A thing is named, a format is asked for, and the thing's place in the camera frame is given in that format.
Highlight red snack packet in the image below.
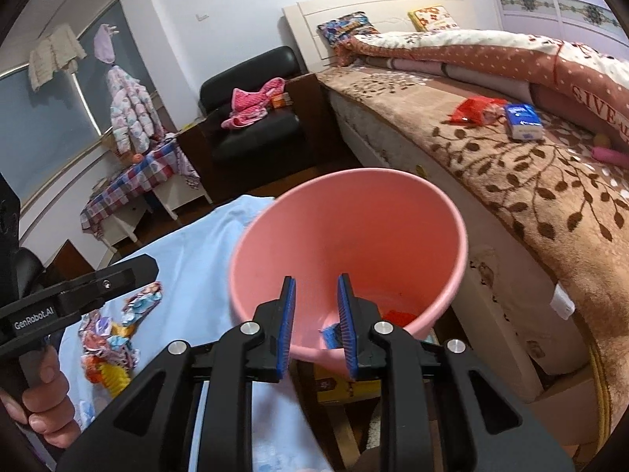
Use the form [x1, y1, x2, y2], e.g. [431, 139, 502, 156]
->
[448, 97, 507, 125]

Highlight blue tissue pack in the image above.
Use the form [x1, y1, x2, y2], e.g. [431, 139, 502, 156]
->
[504, 103, 544, 141]

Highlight pink plastic bucket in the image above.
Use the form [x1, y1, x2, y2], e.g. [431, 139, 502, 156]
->
[228, 168, 469, 372]

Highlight yellow orange wrapper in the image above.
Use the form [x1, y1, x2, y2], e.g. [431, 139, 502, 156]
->
[85, 324, 137, 399]

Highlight person's left hand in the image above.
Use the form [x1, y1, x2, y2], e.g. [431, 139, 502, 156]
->
[0, 344, 82, 449]

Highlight pink dotted garment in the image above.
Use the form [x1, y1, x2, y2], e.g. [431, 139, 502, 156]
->
[221, 77, 286, 131]

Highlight black leather armchair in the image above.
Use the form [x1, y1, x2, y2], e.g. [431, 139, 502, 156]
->
[199, 46, 305, 169]

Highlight pink toy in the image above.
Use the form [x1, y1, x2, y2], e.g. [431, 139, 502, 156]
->
[592, 145, 629, 168]

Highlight yellow floral pillow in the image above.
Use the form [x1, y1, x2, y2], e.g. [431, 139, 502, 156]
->
[408, 6, 463, 33]

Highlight lilac sliding-door wardrobe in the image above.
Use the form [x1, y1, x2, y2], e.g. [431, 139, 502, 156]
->
[484, 0, 629, 56]

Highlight large bay window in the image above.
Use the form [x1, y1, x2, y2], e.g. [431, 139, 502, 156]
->
[0, 0, 164, 194]

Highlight yellow cardboard box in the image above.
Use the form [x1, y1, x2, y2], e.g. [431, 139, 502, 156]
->
[314, 363, 383, 405]

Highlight pink dotted quilt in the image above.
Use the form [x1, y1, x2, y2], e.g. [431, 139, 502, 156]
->
[337, 29, 629, 168]

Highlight white blanket tag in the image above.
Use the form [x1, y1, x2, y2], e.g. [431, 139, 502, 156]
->
[550, 285, 576, 318]

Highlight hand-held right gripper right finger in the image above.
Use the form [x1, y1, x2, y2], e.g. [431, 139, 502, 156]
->
[337, 274, 576, 472]

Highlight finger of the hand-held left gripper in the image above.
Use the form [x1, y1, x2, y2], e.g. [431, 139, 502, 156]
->
[56, 254, 159, 316]

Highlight pale pink hanging garment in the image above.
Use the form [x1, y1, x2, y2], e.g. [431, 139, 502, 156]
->
[93, 24, 119, 65]

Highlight blue wrapper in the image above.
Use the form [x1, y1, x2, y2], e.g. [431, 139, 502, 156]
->
[322, 322, 345, 351]

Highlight cream knitted sweater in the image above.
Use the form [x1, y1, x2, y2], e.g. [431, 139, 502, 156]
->
[27, 24, 88, 92]

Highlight colourful printed snack wrapper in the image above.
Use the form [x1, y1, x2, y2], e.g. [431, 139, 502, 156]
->
[80, 312, 142, 371]
[120, 282, 164, 328]

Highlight white wooden bed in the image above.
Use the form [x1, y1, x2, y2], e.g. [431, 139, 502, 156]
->
[282, 0, 629, 455]

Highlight dark wooden cabinet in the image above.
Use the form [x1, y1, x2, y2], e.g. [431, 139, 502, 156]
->
[285, 73, 362, 169]

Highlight colourful cartoon pillow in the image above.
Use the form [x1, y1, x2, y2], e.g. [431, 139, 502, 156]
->
[317, 12, 380, 51]

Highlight pink patterned puffer jacket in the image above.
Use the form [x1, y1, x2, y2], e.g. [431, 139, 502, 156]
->
[105, 66, 166, 156]

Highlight brown cardboard box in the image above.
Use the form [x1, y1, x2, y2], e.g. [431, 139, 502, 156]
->
[528, 368, 614, 447]

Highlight brown leaf-pattern blanket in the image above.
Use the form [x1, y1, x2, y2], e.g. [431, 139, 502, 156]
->
[317, 66, 629, 458]

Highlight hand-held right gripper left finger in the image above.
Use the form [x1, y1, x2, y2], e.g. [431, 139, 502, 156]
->
[56, 277, 298, 472]

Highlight side table with checked cloth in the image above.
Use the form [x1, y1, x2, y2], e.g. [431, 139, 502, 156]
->
[80, 135, 202, 247]

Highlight red wrapper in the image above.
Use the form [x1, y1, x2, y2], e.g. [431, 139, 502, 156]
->
[381, 309, 418, 328]

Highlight white desk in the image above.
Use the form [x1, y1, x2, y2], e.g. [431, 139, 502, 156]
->
[96, 177, 208, 257]

